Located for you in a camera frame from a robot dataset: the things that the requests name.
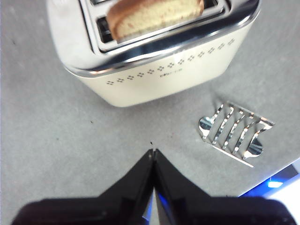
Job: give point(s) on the brown toasted bread slice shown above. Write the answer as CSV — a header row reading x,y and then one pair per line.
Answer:
x,y
145,18

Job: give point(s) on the shiny steel toast rack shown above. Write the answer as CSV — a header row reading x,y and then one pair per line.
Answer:
x,y
234,131

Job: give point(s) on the cream toaster with chrome top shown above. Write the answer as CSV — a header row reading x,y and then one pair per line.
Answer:
x,y
164,82

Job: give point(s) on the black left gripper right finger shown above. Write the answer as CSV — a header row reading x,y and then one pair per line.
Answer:
x,y
199,211

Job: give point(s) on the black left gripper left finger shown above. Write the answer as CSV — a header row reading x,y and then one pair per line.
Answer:
x,y
112,208

